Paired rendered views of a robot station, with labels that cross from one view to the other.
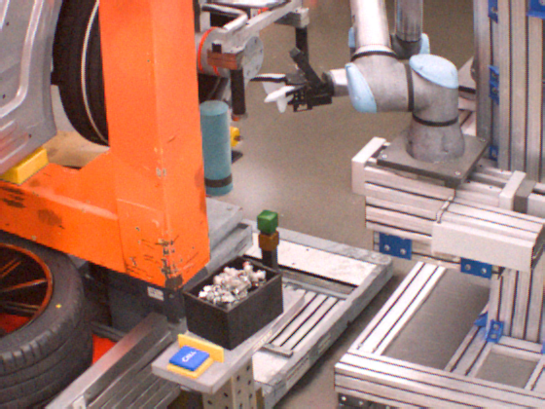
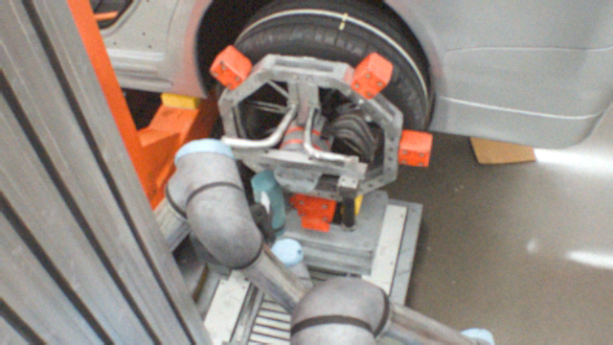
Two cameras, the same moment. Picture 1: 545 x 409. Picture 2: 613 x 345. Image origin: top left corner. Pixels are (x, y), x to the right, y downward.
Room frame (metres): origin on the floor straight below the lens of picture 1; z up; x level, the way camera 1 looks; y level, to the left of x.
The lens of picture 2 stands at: (2.75, -1.05, 2.18)
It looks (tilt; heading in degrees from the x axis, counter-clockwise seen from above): 51 degrees down; 77
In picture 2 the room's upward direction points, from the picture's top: 6 degrees counter-clockwise
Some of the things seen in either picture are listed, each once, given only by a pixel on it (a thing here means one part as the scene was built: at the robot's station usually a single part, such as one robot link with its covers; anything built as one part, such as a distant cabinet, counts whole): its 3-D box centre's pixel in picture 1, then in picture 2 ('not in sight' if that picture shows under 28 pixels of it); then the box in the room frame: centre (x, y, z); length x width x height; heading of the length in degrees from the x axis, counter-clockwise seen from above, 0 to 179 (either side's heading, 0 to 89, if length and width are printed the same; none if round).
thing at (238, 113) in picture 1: (237, 91); not in sight; (2.78, 0.07, 0.83); 0.04 x 0.04 x 0.16
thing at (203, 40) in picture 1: (220, 52); (304, 151); (3.01, 0.12, 0.85); 0.21 x 0.14 x 0.14; 58
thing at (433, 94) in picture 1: (431, 85); not in sight; (2.43, -0.39, 0.98); 0.13 x 0.12 x 0.14; 90
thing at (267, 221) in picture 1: (268, 221); not in sight; (2.44, 0.01, 0.64); 0.04 x 0.04 x 0.04; 58
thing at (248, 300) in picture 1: (234, 300); not in sight; (2.30, 0.10, 0.51); 0.20 x 0.14 x 0.13; 139
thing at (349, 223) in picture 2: (302, 47); (349, 210); (3.07, -0.11, 0.83); 0.04 x 0.04 x 0.16
